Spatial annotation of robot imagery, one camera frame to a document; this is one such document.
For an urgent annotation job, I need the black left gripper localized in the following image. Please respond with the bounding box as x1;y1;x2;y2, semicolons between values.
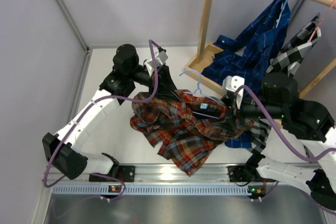
128;62;183;103

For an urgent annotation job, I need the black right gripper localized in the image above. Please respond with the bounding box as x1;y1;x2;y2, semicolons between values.
212;95;286;133

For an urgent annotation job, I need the light blue wire hanger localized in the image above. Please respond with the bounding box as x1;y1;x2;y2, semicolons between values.
180;69;225;109

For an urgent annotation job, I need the red brown plaid shirt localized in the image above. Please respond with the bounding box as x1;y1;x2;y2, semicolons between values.
130;90;254;176

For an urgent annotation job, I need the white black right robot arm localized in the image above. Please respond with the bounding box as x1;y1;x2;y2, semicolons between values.
217;72;335;211

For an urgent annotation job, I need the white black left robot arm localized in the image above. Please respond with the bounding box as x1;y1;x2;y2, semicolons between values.
42;41;180;182

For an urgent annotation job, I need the blue plaid shirt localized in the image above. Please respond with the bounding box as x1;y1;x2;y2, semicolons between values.
202;0;291;149

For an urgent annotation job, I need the black white checkered shirt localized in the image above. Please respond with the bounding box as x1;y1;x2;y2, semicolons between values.
248;13;321;153

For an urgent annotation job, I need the blue hanger under blue shirt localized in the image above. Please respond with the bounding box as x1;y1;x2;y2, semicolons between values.
275;0;289;28

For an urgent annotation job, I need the wooden rack base tray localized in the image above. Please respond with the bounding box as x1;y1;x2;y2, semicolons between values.
183;42;309;130

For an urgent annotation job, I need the wooden diagonal rack brace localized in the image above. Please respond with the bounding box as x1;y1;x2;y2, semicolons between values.
300;58;336;98

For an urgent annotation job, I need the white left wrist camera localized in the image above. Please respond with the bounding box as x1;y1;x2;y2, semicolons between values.
144;49;168;77

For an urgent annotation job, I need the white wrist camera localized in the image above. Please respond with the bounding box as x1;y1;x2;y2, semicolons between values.
144;49;168;77
222;76;245;109

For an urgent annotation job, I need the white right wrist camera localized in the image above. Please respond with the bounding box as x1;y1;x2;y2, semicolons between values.
222;76;245;109

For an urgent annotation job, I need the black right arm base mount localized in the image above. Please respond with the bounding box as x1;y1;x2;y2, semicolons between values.
228;165;263;183

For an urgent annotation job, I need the aluminium table edge rail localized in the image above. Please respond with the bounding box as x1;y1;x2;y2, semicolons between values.
43;163;329;183

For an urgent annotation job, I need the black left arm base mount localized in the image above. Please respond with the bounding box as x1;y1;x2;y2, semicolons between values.
89;165;135;183

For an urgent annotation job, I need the perforated white cable duct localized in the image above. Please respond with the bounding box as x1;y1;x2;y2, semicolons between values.
52;184;251;196

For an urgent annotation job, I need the wooden rack upright post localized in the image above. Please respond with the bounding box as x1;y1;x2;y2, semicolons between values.
196;0;212;63

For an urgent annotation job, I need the aluminium corner frame post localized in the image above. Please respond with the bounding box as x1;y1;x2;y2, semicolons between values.
55;0;89;52

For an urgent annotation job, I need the pink wire hanger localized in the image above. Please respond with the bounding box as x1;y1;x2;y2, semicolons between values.
308;0;336;42

